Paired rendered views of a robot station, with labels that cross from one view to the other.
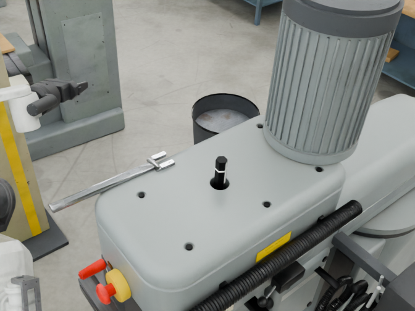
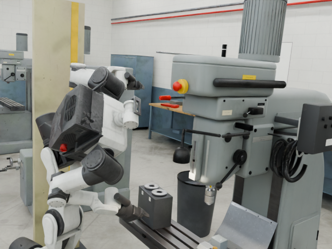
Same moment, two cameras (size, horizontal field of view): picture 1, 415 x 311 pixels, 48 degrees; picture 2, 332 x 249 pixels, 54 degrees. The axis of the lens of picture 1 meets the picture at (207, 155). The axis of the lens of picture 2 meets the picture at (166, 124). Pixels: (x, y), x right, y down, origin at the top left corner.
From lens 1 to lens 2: 1.10 m
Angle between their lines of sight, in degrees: 31
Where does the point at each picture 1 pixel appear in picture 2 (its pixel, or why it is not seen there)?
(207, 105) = (186, 177)
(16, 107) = (119, 74)
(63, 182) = (89, 226)
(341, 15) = not seen: outside the picture
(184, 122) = not seen: hidden behind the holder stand
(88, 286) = not seen: hidden behind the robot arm
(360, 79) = (276, 19)
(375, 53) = (280, 8)
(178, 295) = (213, 69)
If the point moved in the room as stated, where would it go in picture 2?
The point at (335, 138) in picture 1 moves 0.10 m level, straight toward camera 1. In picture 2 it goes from (269, 47) to (268, 45)
